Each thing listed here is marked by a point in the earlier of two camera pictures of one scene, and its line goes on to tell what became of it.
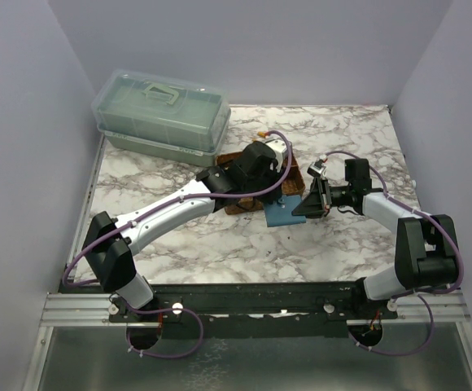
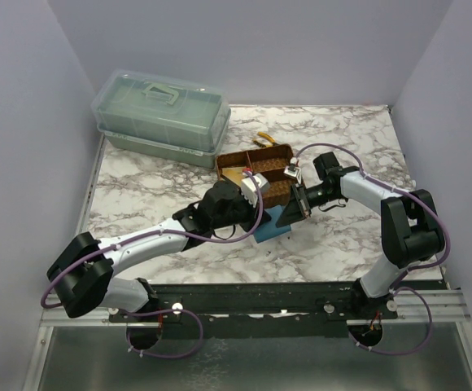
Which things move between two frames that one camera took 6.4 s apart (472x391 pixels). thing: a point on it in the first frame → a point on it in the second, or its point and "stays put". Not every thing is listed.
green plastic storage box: [162, 114] stays put
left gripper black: [272, 184] → [251, 216]
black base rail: [264, 309] stays put
